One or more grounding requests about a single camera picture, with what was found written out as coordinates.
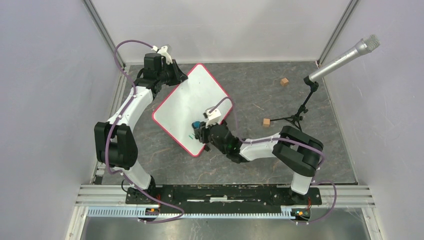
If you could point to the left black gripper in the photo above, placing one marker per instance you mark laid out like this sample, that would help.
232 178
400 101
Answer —
179 77

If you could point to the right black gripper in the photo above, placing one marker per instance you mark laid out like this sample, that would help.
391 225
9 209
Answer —
201 135

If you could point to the blue whiteboard eraser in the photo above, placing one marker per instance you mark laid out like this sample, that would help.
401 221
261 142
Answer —
196 125

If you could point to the pink framed whiteboard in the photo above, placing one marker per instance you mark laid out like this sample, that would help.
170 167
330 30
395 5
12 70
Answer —
186 104

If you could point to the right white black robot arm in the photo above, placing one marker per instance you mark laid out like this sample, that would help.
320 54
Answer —
299 151

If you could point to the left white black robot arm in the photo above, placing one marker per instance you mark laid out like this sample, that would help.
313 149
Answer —
115 143

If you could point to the near wooden cube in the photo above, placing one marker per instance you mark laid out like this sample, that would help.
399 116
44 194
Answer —
266 122

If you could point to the wooden cube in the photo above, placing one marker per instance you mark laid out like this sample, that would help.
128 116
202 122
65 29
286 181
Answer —
266 122
284 82

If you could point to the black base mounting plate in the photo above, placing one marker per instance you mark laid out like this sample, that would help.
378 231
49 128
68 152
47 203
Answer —
227 199

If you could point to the far wooden cube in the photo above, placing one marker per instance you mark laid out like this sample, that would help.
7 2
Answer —
284 82

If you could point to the black microphone tripod stand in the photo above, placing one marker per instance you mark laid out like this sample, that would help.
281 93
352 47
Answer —
296 119

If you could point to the silver microphone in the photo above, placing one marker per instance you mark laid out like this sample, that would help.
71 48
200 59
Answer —
364 46

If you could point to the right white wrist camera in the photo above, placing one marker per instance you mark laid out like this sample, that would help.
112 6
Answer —
212 116

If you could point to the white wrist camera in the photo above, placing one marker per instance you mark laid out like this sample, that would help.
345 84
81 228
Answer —
212 116
163 51

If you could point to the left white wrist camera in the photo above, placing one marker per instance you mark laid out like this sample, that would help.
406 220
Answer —
163 51

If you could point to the aluminium cable duct rail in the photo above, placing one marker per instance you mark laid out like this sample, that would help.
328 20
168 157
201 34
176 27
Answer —
140 212

